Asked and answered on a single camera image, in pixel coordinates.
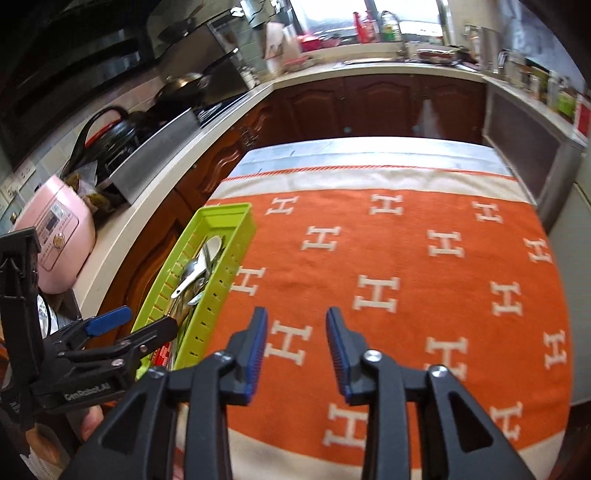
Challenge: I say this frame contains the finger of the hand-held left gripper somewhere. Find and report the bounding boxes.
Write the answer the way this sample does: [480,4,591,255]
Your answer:
[44,305,133,357]
[57,316,180,378]

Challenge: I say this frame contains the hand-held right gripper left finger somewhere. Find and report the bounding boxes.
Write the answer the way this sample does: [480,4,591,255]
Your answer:
[59,306,269,480]

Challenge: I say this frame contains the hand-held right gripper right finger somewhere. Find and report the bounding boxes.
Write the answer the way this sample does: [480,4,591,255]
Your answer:
[325,306,534,480]

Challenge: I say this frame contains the small steel spoon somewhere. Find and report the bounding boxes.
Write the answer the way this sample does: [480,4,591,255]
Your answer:
[173,277,208,324]

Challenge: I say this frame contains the large steel spoon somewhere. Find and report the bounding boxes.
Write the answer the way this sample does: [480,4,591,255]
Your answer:
[170,258,211,301]

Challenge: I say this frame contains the white ceramic spoon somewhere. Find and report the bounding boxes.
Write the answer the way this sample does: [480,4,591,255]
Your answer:
[198,235,225,273]

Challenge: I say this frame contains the green plastic utensil tray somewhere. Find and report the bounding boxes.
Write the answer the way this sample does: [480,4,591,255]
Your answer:
[127,202,257,372]

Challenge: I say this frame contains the person's left hand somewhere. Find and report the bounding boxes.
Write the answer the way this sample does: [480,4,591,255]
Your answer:
[79,405,106,443]

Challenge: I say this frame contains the orange patterned blanket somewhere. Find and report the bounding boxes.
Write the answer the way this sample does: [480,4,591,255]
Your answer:
[171,168,575,480]

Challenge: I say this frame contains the white kitchen countertop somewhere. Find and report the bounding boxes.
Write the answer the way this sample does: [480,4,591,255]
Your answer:
[69,58,591,305]

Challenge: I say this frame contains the pink rice cooker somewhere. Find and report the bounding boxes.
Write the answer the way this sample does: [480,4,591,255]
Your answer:
[14,174,98,295]

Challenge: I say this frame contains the yellow plastic bag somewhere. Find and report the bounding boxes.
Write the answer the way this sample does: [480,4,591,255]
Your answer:
[65,168,116,210]

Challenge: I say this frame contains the steel splash guard panel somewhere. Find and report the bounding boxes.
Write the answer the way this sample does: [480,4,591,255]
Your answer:
[108,107,200,206]

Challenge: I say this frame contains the grey blue table cover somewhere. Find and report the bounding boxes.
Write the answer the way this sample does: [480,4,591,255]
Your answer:
[231,135,513,178]

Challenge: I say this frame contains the black wok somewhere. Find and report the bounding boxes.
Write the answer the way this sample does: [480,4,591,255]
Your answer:
[154,48,240,108]

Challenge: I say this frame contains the brown wooden kitchen cabinets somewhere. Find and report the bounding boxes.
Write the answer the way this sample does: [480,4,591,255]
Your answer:
[78,76,490,324]

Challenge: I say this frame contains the hanging clear plastic bag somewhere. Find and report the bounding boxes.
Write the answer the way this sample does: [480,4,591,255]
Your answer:
[413,98,439,138]

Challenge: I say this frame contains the black range hood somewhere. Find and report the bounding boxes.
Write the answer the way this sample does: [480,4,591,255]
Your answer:
[0,0,213,139]

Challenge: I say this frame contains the grey refrigerator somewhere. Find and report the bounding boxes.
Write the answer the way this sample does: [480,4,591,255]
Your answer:
[547,182,591,402]

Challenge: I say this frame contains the white paper bag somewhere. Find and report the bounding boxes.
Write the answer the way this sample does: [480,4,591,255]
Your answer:
[263,21,301,75]

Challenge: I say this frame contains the stack of dishes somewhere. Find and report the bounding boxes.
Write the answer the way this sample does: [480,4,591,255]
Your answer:
[413,46,462,63]

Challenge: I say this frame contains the green bottle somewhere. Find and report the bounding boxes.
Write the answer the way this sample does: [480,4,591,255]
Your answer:
[381,11,402,43]

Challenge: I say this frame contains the green box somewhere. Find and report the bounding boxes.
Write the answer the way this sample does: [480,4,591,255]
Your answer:
[556,90,575,123]

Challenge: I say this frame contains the kitchen window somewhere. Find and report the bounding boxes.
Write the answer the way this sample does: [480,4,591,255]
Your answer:
[288,0,451,47]

